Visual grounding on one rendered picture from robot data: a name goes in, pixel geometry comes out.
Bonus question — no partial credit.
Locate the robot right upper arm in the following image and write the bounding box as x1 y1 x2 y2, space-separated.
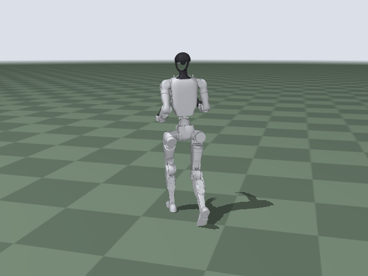
196 78 210 112

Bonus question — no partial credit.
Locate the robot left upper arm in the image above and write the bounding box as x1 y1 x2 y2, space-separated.
160 79 172 114

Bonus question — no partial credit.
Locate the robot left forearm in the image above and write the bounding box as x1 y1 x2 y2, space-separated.
156 106 168 123

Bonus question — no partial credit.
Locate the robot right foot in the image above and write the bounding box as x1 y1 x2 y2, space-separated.
197 207 210 226

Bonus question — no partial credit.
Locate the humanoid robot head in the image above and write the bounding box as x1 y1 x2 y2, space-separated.
175 52 191 79

